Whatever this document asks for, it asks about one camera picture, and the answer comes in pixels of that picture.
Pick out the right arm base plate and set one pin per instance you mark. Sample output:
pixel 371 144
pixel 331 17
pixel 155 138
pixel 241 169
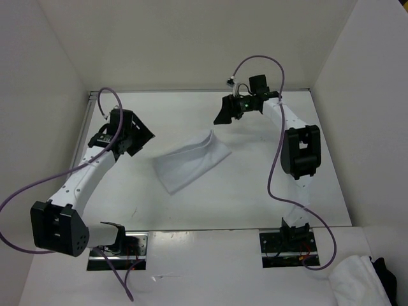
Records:
pixel 275 253

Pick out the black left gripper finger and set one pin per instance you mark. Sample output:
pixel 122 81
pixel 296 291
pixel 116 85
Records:
pixel 134 146
pixel 140 131

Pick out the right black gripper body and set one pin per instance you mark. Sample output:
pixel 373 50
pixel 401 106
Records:
pixel 244 104

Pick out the white cloth pile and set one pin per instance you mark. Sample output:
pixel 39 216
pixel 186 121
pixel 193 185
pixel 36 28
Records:
pixel 354 282

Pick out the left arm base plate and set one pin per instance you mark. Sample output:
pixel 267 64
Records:
pixel 132 254

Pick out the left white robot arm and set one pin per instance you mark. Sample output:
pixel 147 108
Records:
pixel 57 224

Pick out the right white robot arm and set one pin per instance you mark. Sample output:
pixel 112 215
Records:
pixel 274 156

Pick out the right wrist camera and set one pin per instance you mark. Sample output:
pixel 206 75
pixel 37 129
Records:
pixel 231 82

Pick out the black cloth pile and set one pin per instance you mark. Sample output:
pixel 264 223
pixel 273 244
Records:
pixel 388 280

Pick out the white skirt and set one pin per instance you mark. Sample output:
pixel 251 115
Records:
pixel 182 166

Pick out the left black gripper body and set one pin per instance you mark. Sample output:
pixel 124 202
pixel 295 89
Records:
pixel 129 136

